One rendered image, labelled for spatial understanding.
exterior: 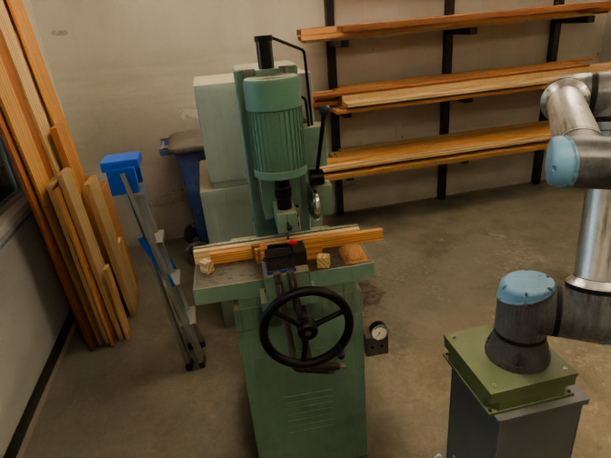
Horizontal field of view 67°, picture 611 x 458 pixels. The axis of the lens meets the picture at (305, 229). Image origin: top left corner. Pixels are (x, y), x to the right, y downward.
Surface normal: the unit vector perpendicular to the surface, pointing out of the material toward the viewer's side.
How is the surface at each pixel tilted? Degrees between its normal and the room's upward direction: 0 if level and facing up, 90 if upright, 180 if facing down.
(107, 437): 0
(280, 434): 90
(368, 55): 90
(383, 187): 90
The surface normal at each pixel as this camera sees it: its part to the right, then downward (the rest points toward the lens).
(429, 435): -0.08, -0.91
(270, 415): 0.16, 0.40
